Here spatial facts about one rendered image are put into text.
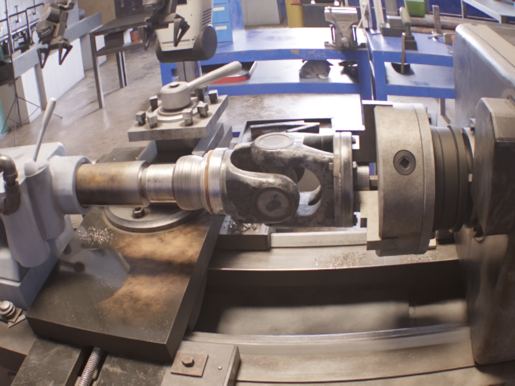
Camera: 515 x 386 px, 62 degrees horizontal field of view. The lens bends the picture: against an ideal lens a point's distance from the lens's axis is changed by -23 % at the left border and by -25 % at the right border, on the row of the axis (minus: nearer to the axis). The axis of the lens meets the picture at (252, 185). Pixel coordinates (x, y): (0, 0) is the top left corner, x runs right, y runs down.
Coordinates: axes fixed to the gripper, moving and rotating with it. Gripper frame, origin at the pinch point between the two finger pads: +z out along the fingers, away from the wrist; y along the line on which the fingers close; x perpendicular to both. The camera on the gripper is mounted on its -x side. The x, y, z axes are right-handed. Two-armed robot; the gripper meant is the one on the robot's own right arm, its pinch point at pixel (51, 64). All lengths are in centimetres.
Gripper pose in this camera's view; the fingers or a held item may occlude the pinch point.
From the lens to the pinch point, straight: 169.3
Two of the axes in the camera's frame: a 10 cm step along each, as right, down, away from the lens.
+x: 3.2, 0.1, 9.5
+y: 9.4, 0.6, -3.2
